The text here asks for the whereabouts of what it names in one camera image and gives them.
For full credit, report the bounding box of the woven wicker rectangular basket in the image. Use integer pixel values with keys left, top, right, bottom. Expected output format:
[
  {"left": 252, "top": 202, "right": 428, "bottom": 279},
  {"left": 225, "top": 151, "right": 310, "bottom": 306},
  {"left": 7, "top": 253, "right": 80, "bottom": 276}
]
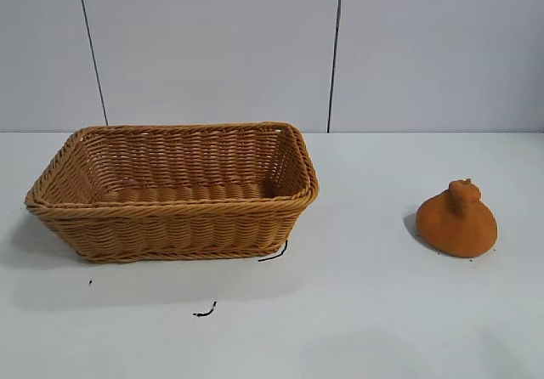
[{"left": 24, "top": 120, "right": 320, "bottom": 263}]

